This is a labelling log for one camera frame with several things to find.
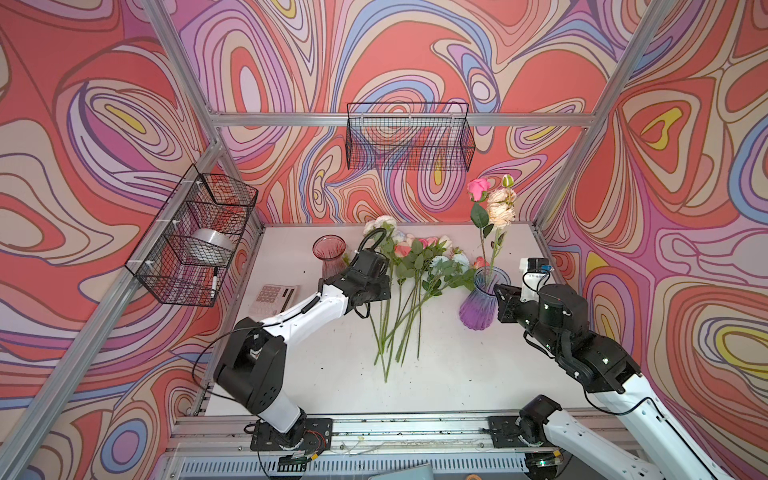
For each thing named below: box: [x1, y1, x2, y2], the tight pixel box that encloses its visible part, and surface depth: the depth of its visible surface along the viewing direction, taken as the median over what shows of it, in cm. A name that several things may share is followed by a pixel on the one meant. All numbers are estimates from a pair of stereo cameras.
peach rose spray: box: [487, 174, 517, 283], surface depth 75 cm
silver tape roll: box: [189, 228, 234, 256], surface depth 73 cm
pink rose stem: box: [468, 178, 494, 277], surface depth 74 cm
